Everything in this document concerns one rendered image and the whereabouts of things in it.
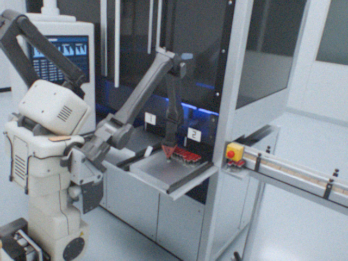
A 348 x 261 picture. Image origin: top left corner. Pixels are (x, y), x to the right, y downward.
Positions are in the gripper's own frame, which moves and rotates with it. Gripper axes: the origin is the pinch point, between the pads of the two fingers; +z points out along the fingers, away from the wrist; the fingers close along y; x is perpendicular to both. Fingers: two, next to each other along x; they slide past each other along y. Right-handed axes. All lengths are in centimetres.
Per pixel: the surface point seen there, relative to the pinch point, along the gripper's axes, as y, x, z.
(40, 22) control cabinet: -5, 82, -61
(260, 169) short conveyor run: 14, -48, 1
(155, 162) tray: -5.0, 5.5, 4.3
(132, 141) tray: 12.4, 29.9, 4.4
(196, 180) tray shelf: -9.9, -20.4, 4.3
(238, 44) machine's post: 8, -26, -62
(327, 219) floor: 130, -113, 90
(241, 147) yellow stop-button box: 8.7, -36.7, -11.2
